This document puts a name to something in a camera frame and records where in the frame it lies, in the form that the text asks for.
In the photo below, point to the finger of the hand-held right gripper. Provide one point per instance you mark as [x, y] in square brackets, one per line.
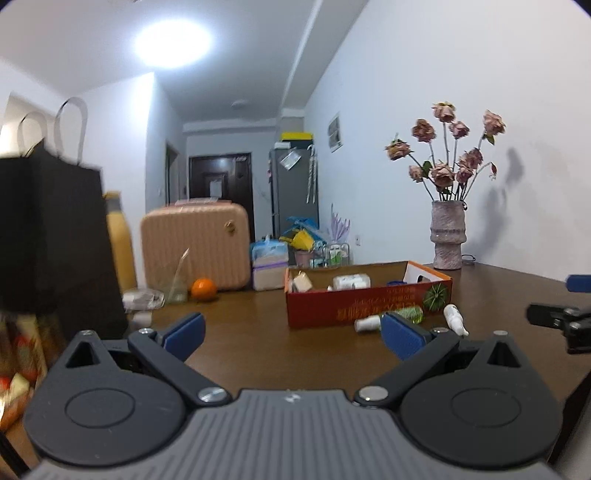
[579, 283]
[568, 323]

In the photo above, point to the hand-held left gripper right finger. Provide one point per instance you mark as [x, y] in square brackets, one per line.
[401, 334]

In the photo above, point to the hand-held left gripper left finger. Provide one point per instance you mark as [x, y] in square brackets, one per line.
[187, 332]

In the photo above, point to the orange cardboard box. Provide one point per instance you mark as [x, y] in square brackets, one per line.
[360, 311]

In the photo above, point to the green bottle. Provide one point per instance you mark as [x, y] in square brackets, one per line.
[411, 314]

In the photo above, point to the clear plastic cup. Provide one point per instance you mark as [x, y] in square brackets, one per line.
[178, 290]

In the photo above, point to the orange fruit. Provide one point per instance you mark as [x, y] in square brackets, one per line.
[204, 289]

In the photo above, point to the white spray bottle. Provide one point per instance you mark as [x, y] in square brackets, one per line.
[455, 318]

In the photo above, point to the white plastic wrapper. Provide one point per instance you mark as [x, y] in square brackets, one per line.
[141, 299]

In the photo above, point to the white labelled bottle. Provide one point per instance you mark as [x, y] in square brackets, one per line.
[352, 281]

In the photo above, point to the pink ribbed suitcase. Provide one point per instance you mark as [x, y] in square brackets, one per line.
[198, 244]

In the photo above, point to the rack of small bottles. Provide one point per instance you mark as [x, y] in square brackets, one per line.
[334, 254]

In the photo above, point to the grey textured vase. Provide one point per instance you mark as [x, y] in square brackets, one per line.
[448, 235]

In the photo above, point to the yellow bottle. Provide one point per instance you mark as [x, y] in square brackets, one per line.
[121, 244]

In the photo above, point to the pink pot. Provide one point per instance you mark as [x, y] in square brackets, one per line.
[303, 258]

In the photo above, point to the purple artificial flowers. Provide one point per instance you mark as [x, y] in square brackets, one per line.
[339, 226]

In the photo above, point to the blue yellow plastic bags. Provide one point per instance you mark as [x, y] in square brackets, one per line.
[302, 237]

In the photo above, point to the white paper notice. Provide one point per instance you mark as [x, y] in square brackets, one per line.
[215, 189]

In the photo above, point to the dark side door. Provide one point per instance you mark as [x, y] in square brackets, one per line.
[171, 177]

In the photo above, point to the dark brown door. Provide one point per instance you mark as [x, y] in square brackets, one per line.
[221, 170]

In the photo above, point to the grey refrigerator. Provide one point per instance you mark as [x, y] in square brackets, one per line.
[291, 203]

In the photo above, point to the dried rose bouquet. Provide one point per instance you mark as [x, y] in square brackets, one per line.
[443, 173]

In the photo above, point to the snack packets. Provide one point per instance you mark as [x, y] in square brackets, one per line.
[18, 350]

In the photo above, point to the black paper bag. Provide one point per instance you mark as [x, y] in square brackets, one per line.
[51, 230]

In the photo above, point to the white folded umbrella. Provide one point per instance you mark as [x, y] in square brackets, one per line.
[312, 175]

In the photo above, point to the orange snack packet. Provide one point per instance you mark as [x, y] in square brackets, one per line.
[11, 397]

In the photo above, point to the clear plastic bag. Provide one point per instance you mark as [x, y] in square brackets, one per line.
[290, 159]

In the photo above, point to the yellow black box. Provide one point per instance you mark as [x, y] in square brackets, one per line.
[298, 136]

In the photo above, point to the round ceiling light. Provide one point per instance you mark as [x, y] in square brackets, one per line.
[173, 45]

